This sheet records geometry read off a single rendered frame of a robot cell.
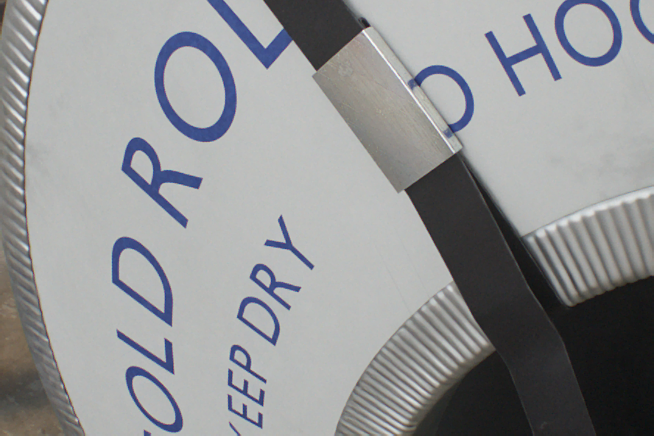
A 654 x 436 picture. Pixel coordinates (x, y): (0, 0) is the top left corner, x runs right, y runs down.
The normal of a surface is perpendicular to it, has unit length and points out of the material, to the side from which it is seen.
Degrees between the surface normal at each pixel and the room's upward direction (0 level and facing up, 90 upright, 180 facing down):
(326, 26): 90
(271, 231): 90
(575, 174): 90
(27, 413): 0
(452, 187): 82
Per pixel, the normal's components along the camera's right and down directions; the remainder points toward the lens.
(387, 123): -0.57, 0.39
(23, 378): -0.04, -0.90
